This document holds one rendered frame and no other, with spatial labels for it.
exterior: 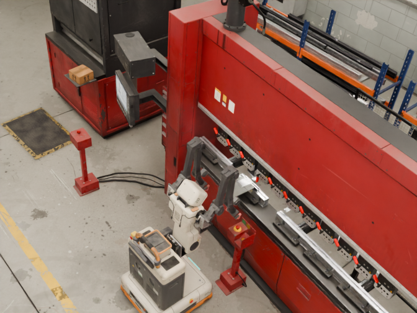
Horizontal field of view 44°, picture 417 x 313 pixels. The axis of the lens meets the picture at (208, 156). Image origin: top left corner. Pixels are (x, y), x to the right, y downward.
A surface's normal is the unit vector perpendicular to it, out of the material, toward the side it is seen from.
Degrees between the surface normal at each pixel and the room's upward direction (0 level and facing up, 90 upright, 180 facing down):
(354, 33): 90
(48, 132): 0
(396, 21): 90
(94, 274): 0
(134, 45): 0
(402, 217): 90
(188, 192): 48
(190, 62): 90
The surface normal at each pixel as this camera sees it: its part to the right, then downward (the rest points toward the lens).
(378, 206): -0.81, 0.34
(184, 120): 0.58, 0.57
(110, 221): 0.07, -0.74
